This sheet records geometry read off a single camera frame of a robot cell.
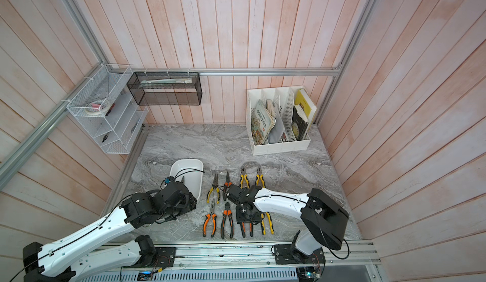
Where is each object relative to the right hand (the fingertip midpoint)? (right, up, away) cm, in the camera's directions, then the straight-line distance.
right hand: (243, 219), depth 83 cm
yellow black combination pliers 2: (+8, -1, -3) cm, 9 cm away
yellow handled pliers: (+9, +18, +12) cm, 23 cm away
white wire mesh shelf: (-54, +40, -5) cm, 67 cm away
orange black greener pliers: (-13, +1, 0) cm, 13 cm away
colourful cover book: (+11, +46, +18) cm, 50 cm away
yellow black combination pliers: (0, +17, +12) cm, 21 cm away
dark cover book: (+30, +44, +13) cm, 55 cm away
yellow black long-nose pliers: (-14, +13, +10) cm, 22 cm away
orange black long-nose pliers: (-8, +13, +10) cm, 18 cm away
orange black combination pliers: (0, -3, -3) cm, 5 cm away
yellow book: (+31, +57, +14) cm, 67 cm away
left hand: (-22, +9, -9) cm, 25 cm away
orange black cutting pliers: (-7, +3, +1) cm, 8 cm away
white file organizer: (+18, +46, +10) cm, 50 cm away
